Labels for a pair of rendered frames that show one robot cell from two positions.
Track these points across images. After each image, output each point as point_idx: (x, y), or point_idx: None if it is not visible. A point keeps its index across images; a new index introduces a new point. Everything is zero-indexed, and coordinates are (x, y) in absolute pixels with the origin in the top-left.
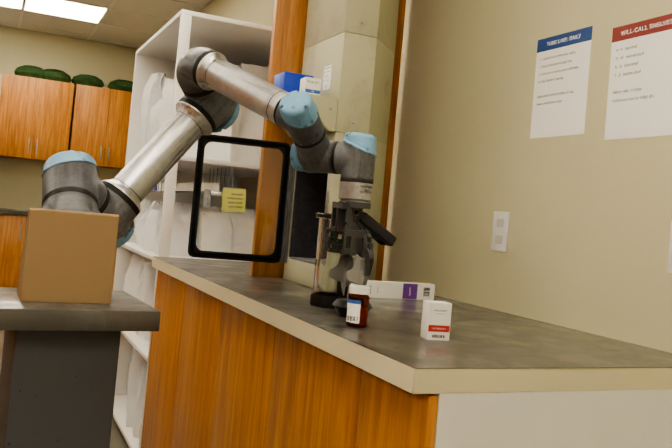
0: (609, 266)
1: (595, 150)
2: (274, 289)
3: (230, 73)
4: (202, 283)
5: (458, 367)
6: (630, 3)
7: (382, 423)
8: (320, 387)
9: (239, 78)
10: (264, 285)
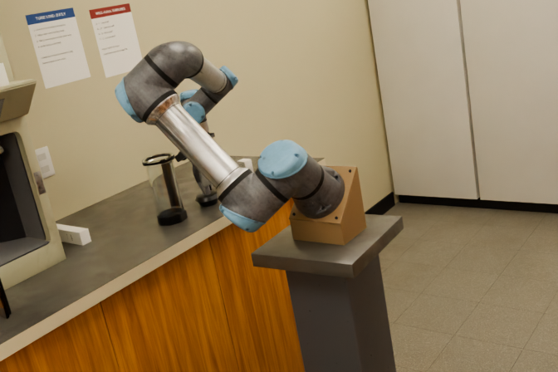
0: (132, 144)
1: (101, 85)
2: (102, 261)
3: (208, 61)
4: (66, 312)
5: None
6: None
7: None
8: (264, 224)
9: (211, 63)
10: (75, 276)
